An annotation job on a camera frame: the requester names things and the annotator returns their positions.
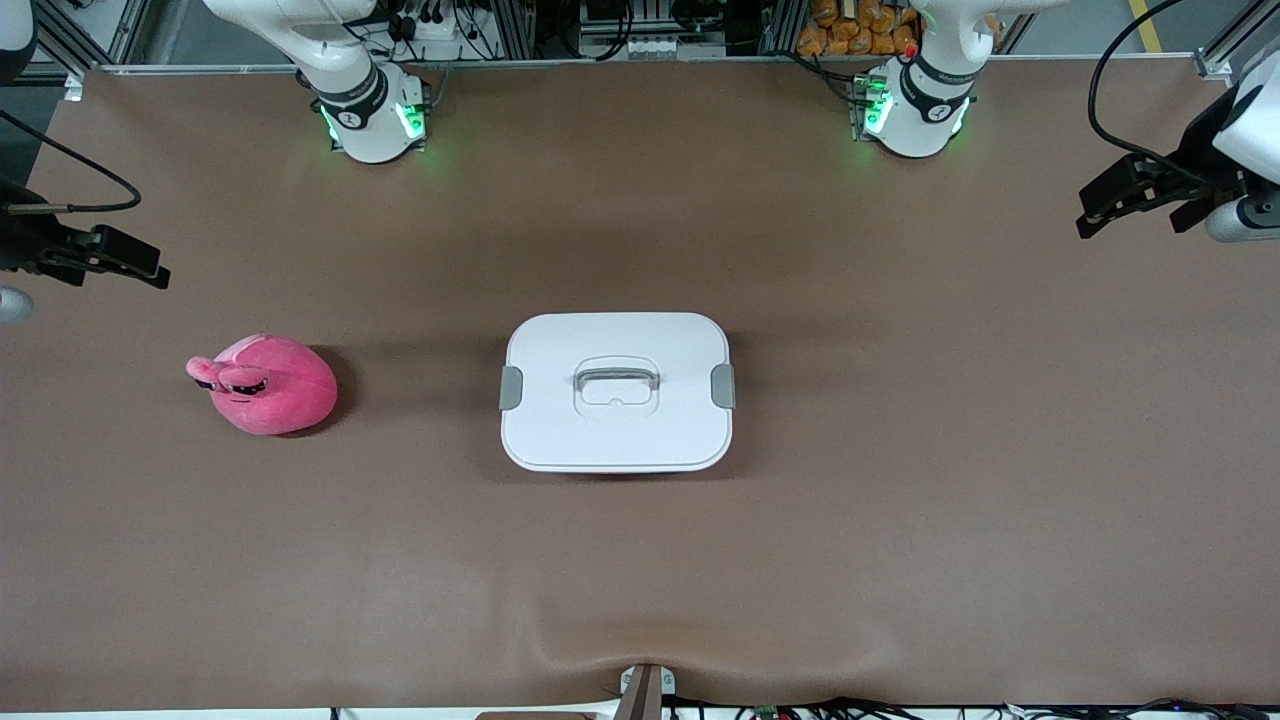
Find pink plush toy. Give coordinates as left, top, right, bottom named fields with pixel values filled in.
left=186, top=333, right=338, bottom=437

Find white box lid grey clips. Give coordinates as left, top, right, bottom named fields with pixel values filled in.
left=499, top=312, right=736, bottom=474

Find grey control box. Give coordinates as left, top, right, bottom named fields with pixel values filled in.
left=580, top=0, right=721, bottom=59

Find orange snack packets pile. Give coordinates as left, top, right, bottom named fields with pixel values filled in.
left=797, top=0, right=921, bottom=58

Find white power strip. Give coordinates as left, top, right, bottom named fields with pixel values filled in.
left=395, top=0, right=481, bottom=46

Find brown table mat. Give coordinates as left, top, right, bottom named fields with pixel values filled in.
left=0, top=55, right=1280, bottom=713

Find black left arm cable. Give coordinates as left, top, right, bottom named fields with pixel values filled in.
left=1088, top=0, right=1231, bottom=191

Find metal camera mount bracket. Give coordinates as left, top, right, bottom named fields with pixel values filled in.
left=618, top=664, right=677, bottom=720

